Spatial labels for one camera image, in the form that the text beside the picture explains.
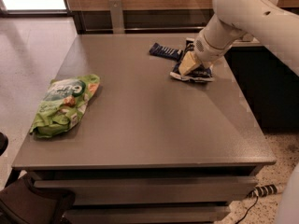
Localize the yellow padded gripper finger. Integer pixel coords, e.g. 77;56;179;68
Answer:
178;51;201;76

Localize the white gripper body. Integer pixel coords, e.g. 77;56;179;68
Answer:
194;28;231;68

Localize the blue potato chip bag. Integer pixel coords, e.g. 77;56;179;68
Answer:
169;37;216;84

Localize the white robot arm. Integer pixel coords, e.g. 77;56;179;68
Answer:
178;0;299;76

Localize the green rice chip bag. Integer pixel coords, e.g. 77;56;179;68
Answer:
30;74;100;138

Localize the dark blue snack bar wrapper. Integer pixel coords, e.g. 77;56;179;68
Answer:
149;43;182;61

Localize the upper grey drawer front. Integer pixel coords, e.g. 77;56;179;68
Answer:
35;176;257;205

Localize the grey drawer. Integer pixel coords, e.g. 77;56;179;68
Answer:
64;206;230;224
35;176;257;205

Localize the white black power strip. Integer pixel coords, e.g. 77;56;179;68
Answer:
247;184;285;198

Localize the lower grey drawer front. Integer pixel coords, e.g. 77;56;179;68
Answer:
64;206;230;224

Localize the dark brown chair seat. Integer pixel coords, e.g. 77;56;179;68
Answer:
0;175;75;224

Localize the left metal wall bracket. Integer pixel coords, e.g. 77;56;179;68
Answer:
108;0;125;34

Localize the black power cable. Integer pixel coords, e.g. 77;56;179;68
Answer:
234;195;260;224

